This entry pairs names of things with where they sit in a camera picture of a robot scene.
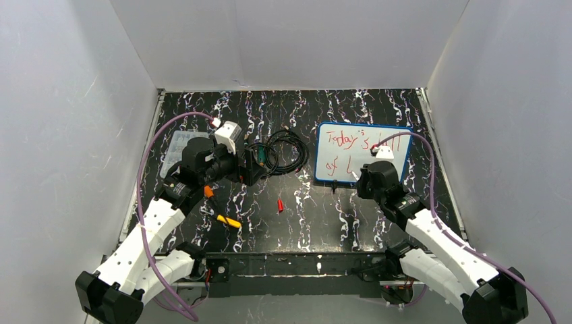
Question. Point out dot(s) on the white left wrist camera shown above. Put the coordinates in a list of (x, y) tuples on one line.
[(228, 135)]

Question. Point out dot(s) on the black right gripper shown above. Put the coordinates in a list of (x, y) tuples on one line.
[(364, 184)]

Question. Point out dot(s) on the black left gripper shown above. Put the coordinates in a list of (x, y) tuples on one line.
[(246, 165)]

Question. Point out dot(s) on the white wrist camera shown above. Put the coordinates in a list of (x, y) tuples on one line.
[(382, 152), (228, 135)]

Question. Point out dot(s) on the aluminium front rail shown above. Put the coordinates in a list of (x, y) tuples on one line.
[(286, 273)]

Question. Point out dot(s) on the blue framed whiteboard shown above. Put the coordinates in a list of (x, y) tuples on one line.
[(343, 148)]

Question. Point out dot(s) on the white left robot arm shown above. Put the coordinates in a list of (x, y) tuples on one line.
[(119, 289)]

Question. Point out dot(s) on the clear plastic screw box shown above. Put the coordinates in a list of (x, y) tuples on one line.
[(178, 142)]

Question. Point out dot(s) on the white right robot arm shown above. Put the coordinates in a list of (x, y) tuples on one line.
[(482, 293)]

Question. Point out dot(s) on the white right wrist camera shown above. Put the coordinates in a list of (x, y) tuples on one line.
[(382, 152)]

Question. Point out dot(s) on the yellow handled screwdriver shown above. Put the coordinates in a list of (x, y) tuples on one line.
[(228, 221)]

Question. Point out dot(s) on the green handled screwdriver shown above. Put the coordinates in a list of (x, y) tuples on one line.
[(261, 157)]

